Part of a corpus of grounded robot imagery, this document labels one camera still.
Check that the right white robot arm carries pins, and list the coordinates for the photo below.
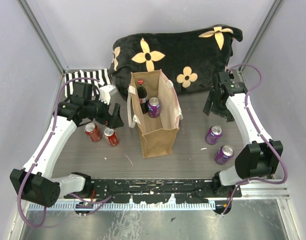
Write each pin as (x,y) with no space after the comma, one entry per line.
(261,155)

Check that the red cola can left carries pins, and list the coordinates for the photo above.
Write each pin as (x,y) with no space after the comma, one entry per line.
(92,131)

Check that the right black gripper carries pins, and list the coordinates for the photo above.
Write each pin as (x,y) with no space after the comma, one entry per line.
(212,97)

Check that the brown jute canvas bag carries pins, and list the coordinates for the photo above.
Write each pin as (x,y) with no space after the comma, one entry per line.
(157,135)

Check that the aluminium rail frame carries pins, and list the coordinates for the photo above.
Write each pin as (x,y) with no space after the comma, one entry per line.
(46,192)

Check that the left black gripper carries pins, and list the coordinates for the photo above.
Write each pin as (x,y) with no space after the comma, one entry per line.
(108,118)

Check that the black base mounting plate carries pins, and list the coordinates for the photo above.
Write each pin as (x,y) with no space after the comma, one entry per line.
(153,191)

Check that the purple grape can back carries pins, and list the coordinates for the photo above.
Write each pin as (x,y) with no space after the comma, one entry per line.
(154,107)

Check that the purple grape can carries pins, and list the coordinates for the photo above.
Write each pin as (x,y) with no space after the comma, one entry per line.
(224,154)
(214,134)
(154,107)

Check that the glass cola bottle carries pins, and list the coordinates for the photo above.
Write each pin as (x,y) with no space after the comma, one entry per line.
(142,95)

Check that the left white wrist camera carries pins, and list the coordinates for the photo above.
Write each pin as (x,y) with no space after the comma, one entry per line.
(106,92)

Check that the black white striped cloth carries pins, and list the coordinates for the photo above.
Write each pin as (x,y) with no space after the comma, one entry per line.
(97,78)

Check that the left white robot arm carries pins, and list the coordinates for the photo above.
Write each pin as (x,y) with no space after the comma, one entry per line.
(67,117)

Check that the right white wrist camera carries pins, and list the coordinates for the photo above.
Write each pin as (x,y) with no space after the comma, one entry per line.
(235,75)

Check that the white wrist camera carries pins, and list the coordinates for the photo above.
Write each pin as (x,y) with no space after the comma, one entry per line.
(235,75)
(106,92)

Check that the black flower-pattern pillow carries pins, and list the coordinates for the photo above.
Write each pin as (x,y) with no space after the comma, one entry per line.
(189,59)

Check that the purple grape can front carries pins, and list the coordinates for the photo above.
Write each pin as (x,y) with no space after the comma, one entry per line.
(224,154)

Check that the red cola can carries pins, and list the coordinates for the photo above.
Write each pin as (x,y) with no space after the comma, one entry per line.
(92,131)
(111,136)

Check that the red cola can right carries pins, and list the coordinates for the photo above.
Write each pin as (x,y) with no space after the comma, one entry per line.
(111,136)

